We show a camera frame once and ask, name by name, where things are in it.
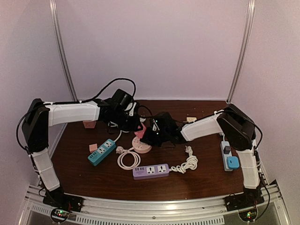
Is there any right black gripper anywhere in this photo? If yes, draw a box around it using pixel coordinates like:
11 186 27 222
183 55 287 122
141 127 170 148

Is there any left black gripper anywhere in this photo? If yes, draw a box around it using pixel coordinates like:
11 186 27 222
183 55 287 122
112 109 143 132

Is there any pink plug adapter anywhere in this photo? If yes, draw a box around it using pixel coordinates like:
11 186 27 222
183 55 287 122
135 126 146 139

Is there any pink round socket base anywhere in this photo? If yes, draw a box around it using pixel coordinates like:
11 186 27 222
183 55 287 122
132 137 152 154

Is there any purple power strip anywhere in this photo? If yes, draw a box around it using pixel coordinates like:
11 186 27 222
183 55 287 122
133 164 170 180

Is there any beige cube socket adapter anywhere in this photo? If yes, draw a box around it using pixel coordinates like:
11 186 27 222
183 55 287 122
186 117 197 123

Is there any pink cube socket adapter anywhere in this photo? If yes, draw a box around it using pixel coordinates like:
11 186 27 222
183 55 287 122
83 120 97 129

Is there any small pink charger plug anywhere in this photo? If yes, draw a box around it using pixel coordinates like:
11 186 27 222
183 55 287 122
89 143 98 153

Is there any teal power strip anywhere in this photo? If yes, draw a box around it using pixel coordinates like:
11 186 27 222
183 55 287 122
88 139 116 166

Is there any grey power strip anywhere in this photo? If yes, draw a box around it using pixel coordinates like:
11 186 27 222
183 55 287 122
220 141 233 172

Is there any black charger plug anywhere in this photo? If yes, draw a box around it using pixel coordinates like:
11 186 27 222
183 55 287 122
223 145 231 155

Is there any blue charger plug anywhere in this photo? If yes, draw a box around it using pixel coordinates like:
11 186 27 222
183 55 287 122
227 156 240 170

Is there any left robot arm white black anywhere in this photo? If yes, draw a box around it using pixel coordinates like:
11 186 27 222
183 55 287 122
21 98 142 208

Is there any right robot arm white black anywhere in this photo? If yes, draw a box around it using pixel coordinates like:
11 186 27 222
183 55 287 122
141 104 261 207

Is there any white cable of teal strip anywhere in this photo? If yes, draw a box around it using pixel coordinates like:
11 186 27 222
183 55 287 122
106 121 123 142

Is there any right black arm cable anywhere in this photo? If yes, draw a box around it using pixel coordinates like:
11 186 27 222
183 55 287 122
138 105 188 125

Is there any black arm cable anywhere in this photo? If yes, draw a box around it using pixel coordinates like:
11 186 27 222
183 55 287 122
138 105 188 125
16 78 137 150

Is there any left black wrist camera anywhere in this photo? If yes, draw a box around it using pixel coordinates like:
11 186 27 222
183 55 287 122
112 89 134 111

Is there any white coiled round-socket cable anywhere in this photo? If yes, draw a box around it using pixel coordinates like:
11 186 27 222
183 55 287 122
115 145 142 170

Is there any white knotted purple-strip cable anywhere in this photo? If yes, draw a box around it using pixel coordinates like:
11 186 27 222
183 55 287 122
169 145 199 174

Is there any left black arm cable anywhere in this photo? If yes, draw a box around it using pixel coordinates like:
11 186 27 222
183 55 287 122
16 78 137 150

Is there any front aluminium rail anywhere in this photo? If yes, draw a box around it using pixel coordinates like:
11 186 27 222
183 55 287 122
16 185 292 225

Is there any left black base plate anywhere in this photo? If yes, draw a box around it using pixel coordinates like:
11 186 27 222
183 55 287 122
43 193 83 212

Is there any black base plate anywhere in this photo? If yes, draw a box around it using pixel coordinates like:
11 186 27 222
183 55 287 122
43 193 83 212
224 193 264 211

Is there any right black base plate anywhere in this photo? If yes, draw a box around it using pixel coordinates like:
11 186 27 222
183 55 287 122
224 193 264 211

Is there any right aluminium frame post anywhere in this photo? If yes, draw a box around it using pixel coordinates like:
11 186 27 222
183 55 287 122
226 0 255 103

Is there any aluminium frame post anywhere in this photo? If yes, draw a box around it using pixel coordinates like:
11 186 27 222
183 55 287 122
226 0 255 103
49 0 78 101

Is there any left aluminium frame post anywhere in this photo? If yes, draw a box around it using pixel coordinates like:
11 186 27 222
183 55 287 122
49 0 78 101

